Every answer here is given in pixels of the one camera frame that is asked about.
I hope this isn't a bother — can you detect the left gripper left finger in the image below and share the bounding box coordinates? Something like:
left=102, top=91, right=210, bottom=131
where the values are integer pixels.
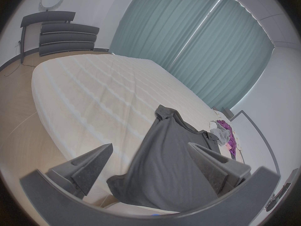
left=48, top=143, right=114, bottom=196

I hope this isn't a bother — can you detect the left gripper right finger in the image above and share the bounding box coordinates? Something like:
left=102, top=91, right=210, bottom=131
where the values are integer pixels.
left=188, top=142, right=251, bottom=198

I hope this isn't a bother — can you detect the black T-shirt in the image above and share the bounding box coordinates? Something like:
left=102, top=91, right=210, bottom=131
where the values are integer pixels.
left=106, top=104, right=222, bottom=212

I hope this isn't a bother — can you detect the pile of clothes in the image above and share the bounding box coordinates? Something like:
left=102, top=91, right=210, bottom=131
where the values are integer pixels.
left=209, top=120, right=237, bottom=161

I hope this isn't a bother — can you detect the bed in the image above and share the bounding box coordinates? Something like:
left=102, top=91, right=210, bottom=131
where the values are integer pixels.
left=31, top=53, right=281, bottom=217

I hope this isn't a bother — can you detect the white printed pillow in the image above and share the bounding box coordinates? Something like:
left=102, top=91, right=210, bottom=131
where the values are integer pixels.
left=215, top=111, right=245, bottom=151

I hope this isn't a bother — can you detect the grey bedside table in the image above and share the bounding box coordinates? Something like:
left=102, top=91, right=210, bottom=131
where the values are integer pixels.
left=212, top=106, right=234, bottom=117

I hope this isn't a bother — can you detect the blue-green curtain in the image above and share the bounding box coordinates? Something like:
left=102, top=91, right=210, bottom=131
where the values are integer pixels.
left=168, top=0, right=275, bottom=108
left=109, top=0, right=222, bottom=71

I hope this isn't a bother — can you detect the black chest of drawers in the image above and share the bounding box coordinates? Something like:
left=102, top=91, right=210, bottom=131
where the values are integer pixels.
left=39, top=23, right=100, bottom=57

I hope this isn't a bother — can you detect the black dressing table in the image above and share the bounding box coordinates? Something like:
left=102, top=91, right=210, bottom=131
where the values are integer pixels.
left=21, top=11, right=76, bottom=64

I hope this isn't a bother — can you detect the black cable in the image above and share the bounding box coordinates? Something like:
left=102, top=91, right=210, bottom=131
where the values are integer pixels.
left=5, top=63, right=34, bottom=77

